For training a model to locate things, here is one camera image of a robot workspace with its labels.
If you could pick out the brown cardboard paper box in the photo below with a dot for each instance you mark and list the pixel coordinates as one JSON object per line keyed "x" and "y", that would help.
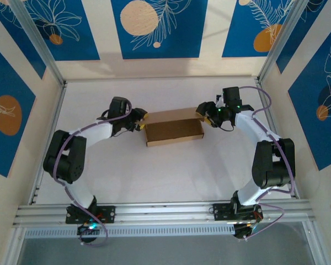
{"x": 171, "y": 132}

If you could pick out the slanted aluminium frame post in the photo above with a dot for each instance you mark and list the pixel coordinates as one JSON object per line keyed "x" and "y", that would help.
{"x": 40, "y": 41}
{"x": 288, "y": 36}

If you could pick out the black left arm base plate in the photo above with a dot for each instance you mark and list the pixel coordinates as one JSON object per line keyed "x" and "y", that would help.
{"x": 109, "y": 214}

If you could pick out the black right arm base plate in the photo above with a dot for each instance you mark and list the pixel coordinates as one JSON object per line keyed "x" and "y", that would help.
{"x": 220, "y": 212}

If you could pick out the aluminium frame leg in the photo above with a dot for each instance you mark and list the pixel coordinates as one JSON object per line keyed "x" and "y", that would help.
{"x": 313, "y": 248}
{"x": 15, "y": 248}

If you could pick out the black controller board with LED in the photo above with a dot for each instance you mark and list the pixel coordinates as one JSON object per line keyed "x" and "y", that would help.
{"x": 242, "y": 232}
{"x": 88, "y": 230}

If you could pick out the horizontal aluminium mounting rail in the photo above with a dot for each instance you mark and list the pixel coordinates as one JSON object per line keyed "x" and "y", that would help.
{"x": 165, "y": 212}

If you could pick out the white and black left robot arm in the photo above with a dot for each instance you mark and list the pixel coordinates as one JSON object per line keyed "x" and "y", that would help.
{"x": 96, "y": 132}

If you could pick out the aluminium table side rail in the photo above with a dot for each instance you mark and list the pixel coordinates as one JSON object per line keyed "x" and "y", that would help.
{"x": 53, "y": 124}
{"x": 272, "y": 121}

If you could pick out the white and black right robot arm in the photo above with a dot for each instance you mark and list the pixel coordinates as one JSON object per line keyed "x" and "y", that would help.
{"x": 248, "y": 124}

